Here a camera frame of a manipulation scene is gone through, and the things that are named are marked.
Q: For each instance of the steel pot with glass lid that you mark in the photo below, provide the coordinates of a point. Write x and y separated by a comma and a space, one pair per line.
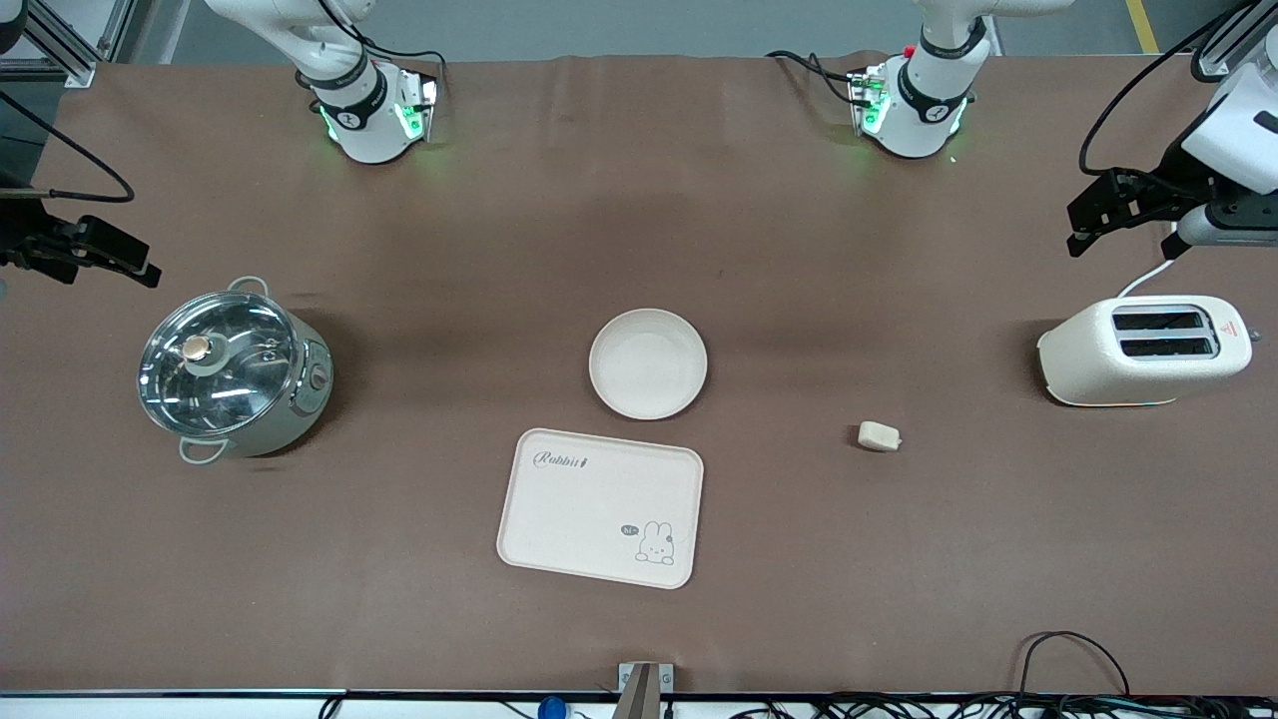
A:
300, 399

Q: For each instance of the small cream bun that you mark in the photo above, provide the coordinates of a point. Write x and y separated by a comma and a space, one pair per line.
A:
879, 436

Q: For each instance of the cream rabbit print tray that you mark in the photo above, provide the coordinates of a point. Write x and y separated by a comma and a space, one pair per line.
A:
599, 509

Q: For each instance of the round cream plate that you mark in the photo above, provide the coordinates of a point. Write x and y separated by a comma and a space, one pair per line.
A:
648, 363

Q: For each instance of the brown table mat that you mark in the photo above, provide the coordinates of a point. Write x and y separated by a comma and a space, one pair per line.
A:
639, 220

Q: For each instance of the cream two-slot toaster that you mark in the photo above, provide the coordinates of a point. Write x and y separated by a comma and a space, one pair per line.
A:
1138, 350

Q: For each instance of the glass pot lid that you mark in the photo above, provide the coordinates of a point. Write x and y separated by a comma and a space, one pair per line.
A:
215, 364

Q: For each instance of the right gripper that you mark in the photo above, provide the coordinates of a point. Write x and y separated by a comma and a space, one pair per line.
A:
22, 238

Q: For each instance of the blue round cap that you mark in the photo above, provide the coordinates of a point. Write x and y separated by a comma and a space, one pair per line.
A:
551, 708

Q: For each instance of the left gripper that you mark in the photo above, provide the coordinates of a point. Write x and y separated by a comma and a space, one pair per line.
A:
1166, 189

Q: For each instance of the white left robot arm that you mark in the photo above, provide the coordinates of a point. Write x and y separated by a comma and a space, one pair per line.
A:
924, 100

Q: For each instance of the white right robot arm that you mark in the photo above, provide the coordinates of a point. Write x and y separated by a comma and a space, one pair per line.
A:
364, 110

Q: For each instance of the grey metal bracket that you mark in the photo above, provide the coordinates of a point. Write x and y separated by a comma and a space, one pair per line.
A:
644, 689

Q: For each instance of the aluminium frame profile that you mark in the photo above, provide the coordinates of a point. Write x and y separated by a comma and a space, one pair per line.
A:
70, 45
1233, 45

